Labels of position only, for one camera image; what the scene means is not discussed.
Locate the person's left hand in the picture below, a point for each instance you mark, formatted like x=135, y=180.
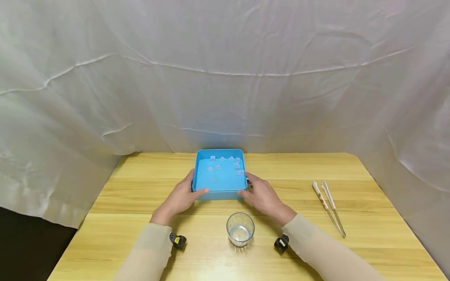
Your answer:
x=175, y=203

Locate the person's right hand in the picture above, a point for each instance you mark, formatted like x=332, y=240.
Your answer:
x=267, y=201

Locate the person's left thumb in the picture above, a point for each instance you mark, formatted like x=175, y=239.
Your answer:
x=201, y=192

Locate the person's right thumb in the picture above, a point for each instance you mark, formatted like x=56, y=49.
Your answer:
x=246, y=194

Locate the person's left index finger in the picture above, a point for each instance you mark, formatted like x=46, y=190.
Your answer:
x=188, y=178

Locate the person's right index finger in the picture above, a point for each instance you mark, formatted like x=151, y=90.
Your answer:
x=254, y=180

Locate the blue metal tin box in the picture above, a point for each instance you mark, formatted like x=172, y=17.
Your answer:
x=225, y=181

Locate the person's right forearm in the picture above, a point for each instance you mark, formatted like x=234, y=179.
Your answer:
x=327, y=253

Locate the person's left forearm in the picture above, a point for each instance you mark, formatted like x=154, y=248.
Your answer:
x=149, y=253

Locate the group of clear plastic cubes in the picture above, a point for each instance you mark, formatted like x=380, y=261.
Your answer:
x=218, y=167

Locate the clear drinking glass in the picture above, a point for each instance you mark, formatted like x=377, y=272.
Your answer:
x=240, y=230

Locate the black wrist band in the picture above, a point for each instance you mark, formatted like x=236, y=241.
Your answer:
x=178, y=240
x=281, y=243

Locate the white and metal tweezers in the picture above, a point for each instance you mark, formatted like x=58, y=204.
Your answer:
x=327, y=205

